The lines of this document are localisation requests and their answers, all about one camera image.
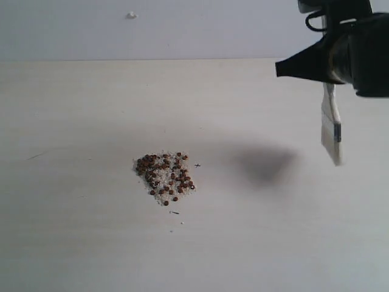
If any pile of beans and rice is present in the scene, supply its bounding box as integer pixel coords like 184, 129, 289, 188
133, 151, 196, 206

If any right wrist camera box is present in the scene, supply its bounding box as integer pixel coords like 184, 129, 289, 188
297, 0, 322, 14

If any white paint brush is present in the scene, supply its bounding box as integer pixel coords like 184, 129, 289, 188
321, 83, 342, 166

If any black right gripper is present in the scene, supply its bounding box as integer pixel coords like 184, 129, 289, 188
275, 1, 388, 97

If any white wall plug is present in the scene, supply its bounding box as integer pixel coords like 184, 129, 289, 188
126, 12, 138, 19

